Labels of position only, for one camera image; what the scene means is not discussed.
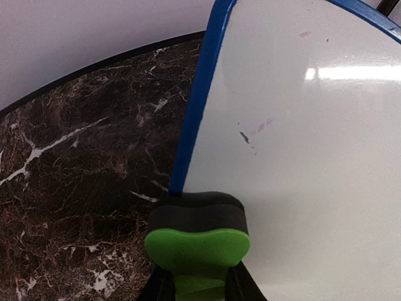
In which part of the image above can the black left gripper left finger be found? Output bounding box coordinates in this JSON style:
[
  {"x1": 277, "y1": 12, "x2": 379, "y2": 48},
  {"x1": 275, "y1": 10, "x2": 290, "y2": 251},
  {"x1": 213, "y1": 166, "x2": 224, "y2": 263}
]
[{"x1": 148, "y1": 266, "x2": 175, "y2": 301}]

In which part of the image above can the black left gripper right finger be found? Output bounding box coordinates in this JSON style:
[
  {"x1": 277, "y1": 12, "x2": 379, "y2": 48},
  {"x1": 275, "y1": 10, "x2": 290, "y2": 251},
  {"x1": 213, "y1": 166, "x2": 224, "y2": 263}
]
[{"x1": 227, "y1": 263, "x2": 267, "y2": 301}]

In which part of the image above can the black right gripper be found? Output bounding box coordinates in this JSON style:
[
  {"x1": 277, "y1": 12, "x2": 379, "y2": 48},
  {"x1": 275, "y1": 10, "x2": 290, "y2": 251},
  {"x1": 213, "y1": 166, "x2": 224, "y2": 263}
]
[{"x1": 376, "y1": 0, "x2": 400, "y2": 16}]

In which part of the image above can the green and black eraser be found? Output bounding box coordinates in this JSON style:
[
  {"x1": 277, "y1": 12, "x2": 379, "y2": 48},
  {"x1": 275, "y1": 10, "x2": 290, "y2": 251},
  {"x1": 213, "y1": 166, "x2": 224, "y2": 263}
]
[{"x1": 144, "y1": 192, "x2": 250, "y2": 300}]

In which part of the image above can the blue framed whiteboard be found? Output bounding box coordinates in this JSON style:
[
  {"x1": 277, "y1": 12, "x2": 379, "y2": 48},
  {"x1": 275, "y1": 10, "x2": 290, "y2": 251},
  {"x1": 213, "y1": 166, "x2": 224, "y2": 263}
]
[{"x1": 170, "y1": 1, "x2": 400, "y2": 300}]

